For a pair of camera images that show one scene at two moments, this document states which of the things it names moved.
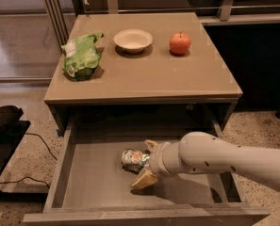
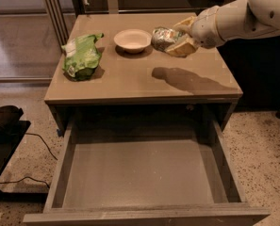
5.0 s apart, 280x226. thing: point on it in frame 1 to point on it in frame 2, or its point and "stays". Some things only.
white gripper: (156, 160) to (205, 27)
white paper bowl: (133, 40) stays
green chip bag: (81, 56) stays
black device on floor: (6, 130) stays
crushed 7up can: (133, 160) to (162, 39)
